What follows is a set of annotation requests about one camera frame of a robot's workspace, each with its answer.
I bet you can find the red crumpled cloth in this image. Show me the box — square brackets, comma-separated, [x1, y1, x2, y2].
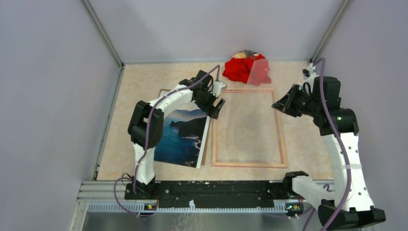
[223, 50, 272, 86]

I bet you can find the brown backing board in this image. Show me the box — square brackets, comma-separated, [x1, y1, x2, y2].
[158, 89, 211, 157]

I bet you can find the aluminium front rail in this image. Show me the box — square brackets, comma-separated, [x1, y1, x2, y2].
[68, 180, 378, 231]

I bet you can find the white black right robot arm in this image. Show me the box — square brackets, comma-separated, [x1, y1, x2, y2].
[272, 77, 386, 231]

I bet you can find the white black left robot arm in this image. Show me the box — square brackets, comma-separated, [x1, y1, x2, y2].
[127, 70, 227, 199]

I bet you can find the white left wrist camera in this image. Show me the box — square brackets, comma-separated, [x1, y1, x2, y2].
[211, 81, 227, 97]

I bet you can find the pink photo frame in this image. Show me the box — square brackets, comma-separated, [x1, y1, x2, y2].
[212, 88, 288, 168]

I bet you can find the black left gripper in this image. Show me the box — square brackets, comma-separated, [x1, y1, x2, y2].
[194, 87, 224, 119]

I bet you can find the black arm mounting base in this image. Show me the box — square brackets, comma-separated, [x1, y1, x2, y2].
[124, 180, 305, 212]

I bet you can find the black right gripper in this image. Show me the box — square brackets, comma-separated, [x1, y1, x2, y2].
[271, 83, 320, 117]

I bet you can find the seascape photo print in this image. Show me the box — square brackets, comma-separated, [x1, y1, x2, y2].
[153, 90, 211, 169]

